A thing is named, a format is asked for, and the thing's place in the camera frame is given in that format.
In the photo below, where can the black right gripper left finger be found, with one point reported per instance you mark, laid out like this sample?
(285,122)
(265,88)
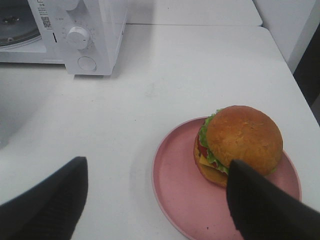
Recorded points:
(49,210)

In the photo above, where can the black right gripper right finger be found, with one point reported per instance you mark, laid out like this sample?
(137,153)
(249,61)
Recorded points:
(262,211)

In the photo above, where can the pink round plate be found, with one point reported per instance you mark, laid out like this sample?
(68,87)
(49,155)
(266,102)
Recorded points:
(196,207)

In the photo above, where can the burger with lettuce and tomato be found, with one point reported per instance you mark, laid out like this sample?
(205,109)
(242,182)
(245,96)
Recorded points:
(237,132)

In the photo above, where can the round white door button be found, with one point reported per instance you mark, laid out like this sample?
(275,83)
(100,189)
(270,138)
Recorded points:
(87,64)

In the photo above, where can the white timer knob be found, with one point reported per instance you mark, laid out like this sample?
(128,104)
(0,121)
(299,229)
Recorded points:
(78,37)

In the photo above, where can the white microwave oven body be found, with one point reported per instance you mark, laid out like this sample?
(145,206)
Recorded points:
(105,20)

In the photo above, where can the glass microwave turntable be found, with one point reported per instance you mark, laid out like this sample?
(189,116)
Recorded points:
(17,24)

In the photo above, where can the upper white power knob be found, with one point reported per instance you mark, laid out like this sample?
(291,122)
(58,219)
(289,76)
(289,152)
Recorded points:
(70,5)

